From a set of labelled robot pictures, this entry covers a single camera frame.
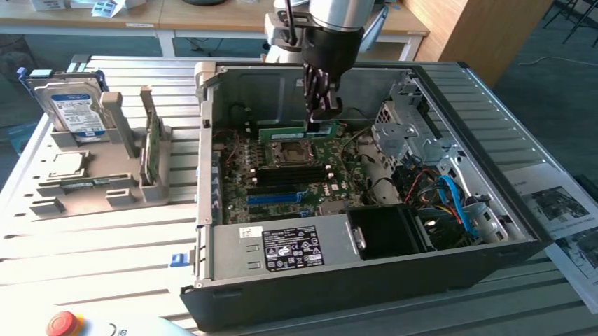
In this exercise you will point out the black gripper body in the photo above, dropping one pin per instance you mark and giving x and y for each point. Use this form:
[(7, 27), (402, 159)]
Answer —
[(331, 49)]

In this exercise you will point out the green RAM stick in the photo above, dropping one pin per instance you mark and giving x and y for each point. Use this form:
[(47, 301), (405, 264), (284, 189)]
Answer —
[(284, 134), (88, 182)]

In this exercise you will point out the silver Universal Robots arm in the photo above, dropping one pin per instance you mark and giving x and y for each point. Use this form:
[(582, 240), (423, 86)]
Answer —
[(336, 14)]

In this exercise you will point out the black RAM slot bank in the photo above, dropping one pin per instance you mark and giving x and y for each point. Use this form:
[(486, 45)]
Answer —
[(290, 175)]

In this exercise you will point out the green motherboard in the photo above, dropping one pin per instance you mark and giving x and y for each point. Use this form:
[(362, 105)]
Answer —
[(336, 157)]

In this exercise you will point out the CPU socket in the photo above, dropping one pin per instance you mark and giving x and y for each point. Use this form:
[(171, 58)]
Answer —
[(291, 153)]

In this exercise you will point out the silver metal disk bay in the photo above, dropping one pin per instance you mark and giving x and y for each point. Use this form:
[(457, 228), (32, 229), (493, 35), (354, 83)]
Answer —
[(411, 140)]

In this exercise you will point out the blue expansion slot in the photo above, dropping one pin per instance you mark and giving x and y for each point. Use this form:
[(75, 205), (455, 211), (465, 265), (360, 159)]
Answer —
[(272, 199)]

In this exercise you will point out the wooden cabinet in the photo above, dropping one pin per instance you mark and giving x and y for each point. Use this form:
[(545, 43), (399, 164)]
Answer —
[(477, 35)]

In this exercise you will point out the green graphics card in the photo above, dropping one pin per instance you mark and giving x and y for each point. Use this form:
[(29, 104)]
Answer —
[(154, 150)]

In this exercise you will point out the black fan shroud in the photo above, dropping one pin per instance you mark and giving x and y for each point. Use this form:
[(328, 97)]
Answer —
[(387, 231)]

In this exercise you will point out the grey power supply unit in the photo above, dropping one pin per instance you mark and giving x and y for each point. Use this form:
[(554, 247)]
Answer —
[(284, 245)]

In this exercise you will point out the grey parts rack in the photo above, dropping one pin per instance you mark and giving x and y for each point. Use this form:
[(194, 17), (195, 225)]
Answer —
[(110, 168)]

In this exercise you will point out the hard disk with blue label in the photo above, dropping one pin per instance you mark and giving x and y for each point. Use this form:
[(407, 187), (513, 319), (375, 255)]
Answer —
[(75, 112)]

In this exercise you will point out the black chair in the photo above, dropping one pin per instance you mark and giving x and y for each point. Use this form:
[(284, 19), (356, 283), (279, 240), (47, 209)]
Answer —
[(574, 17)]

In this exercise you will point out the blue plastic clip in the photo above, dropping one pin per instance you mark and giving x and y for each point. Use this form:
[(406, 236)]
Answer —
[(179, 260)]

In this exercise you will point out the silver CPU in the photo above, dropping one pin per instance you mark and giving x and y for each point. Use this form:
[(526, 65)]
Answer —
[(69, 162)]

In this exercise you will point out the black open PC case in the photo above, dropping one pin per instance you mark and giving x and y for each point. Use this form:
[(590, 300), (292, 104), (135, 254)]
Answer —
[(327, 301)]

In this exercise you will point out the printed paper sheet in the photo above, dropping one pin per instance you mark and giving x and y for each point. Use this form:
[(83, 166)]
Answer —
[(561, 210)]

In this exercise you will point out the blue disk caddy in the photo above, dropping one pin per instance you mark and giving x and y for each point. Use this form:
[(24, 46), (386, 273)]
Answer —
[(35, 75)]

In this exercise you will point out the white cardboard box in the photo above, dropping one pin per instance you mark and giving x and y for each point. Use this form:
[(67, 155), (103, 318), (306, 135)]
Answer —
[(48, 4)]

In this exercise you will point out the white teach pendant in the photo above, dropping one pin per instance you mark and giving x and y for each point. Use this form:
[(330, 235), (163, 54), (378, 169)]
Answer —
[(140, 329)]

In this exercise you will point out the red emergency stop button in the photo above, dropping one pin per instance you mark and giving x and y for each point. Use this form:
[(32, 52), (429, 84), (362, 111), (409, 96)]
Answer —
[(63, 323)]

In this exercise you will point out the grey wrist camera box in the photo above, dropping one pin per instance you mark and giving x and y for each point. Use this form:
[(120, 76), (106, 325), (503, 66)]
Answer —
[(280, 31)]

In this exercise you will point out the wooden desk with white frame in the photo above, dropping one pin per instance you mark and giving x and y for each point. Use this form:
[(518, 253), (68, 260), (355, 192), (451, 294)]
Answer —
[(140, 21)]

